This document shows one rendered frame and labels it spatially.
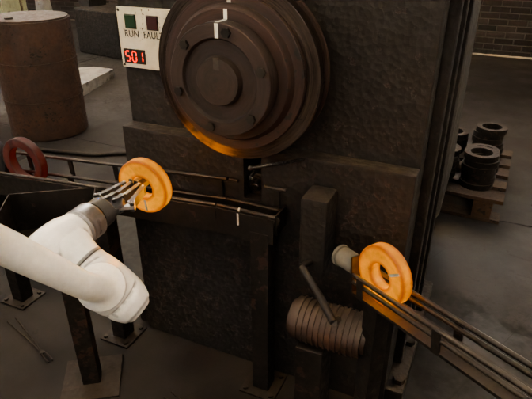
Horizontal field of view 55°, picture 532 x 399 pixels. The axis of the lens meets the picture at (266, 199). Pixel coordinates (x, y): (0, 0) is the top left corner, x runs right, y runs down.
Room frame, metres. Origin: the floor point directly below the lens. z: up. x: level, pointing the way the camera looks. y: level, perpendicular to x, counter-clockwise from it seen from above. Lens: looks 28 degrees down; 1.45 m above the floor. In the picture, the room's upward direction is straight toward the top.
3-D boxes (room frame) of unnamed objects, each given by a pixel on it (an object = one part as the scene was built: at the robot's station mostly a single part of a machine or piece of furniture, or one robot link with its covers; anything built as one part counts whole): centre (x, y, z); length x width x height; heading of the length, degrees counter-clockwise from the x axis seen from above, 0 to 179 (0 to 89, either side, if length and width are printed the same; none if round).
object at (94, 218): (1.04, 0.43, 0.83); 0.09 x 0.06 x 0.09; 66
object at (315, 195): (1.27, -0.15, 0.68); 0.11 x 0.08 x 0.24; 156
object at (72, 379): (1.33, 0.65, 0.36); 0.26 x 0.20 x 0.72; 101
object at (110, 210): (1.11, 0.40, 0.83); 0.09 x 0.08 x 0.07; 156
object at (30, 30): (3.94, 1.75, 0.45); 0.59 x 0.59 x 0.89
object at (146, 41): (1.59, 0.33, 1.15); 0.26 x 0.02 x 0.18; 66
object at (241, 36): (1.26, 0.11, 1.11); 0.28 x 0.06 x 0.28; 66
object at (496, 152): (3.06, -0.93, 0.22); 1.20 x 0.81 x 0.44; 64
